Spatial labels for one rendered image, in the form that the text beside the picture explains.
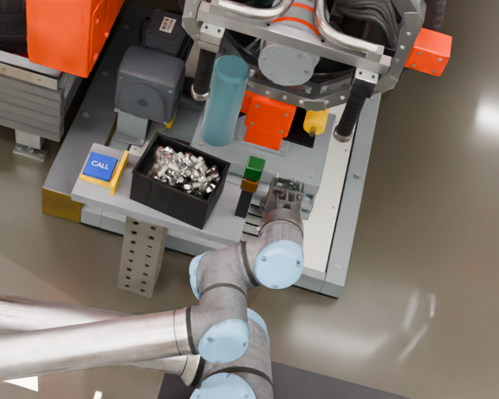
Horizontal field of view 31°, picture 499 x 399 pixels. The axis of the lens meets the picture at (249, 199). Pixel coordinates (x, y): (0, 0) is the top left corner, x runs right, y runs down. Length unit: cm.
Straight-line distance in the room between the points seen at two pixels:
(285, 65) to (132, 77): 66
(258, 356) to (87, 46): 90
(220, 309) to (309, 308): 106
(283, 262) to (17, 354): 52
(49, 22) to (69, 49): 9
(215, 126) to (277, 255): 67
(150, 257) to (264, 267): 80
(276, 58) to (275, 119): 37
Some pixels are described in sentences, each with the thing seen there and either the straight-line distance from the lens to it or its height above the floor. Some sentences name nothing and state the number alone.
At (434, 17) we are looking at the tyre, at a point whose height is 92.
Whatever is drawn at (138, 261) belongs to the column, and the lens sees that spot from 248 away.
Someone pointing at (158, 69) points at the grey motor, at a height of 41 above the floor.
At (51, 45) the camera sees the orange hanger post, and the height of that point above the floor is 61.
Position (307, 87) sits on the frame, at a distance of 235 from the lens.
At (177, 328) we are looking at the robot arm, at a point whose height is 82.
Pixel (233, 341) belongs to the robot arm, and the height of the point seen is 84.
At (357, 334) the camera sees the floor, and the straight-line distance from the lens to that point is 269.
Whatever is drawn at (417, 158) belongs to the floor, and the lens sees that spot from 314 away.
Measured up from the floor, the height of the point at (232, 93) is 69.
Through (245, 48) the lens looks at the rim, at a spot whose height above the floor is 64.
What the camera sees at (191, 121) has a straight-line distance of 282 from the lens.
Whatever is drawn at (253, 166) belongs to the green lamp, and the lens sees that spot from 209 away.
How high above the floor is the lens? 229
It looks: 53 degrees down
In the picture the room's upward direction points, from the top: 17 degrees clockwise
